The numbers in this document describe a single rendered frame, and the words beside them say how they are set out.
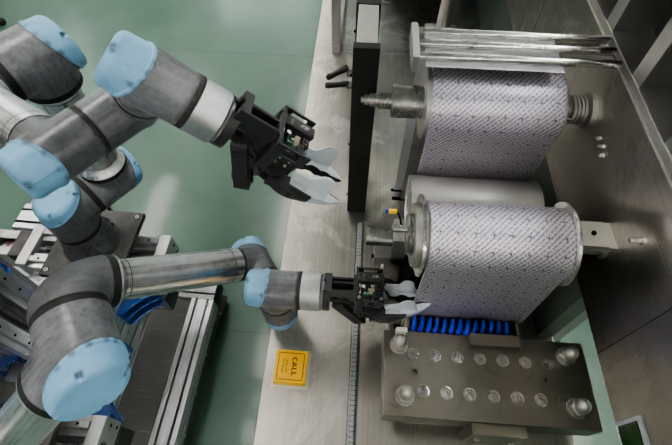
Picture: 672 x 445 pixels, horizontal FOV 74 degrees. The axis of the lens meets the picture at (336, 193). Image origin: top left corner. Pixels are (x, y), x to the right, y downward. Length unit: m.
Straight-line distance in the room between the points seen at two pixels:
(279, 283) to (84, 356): 0.34
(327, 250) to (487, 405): 0.52
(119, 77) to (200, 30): 3.00
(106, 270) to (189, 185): 1.72
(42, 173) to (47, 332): 0.26
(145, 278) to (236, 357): 1.21
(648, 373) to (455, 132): 0.48
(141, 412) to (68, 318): 1.13
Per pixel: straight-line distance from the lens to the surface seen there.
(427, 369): 0.96
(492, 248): 0.78
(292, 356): 1.07
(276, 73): 3.08
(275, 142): 0.60
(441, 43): 0.86
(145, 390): 1.90
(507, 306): 0.96
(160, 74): 0.57
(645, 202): 0.83
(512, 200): 0.93
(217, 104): 0.58
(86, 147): 0.65
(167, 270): 0.92
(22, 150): 0.65
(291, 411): 1.07
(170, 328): 1.95
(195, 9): 3.80
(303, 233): 1.22
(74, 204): 1.27
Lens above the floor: 1.95
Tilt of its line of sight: 55 degrees down
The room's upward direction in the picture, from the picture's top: straight up
